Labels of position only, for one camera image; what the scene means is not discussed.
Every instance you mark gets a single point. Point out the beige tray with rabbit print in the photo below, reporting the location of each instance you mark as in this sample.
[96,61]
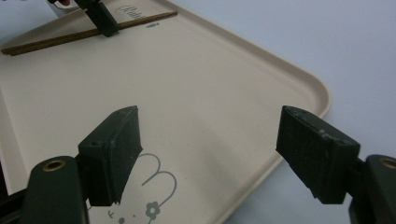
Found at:
[186,93]

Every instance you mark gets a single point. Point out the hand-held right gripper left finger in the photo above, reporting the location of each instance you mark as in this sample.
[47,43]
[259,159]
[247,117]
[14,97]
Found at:
[109,155]

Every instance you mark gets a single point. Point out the brown wooden chopstick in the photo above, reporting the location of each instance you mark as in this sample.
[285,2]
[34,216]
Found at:
[62,36]
[62,40]

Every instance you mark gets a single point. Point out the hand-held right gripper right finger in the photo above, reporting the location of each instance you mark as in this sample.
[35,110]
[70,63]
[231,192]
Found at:
[317,155]

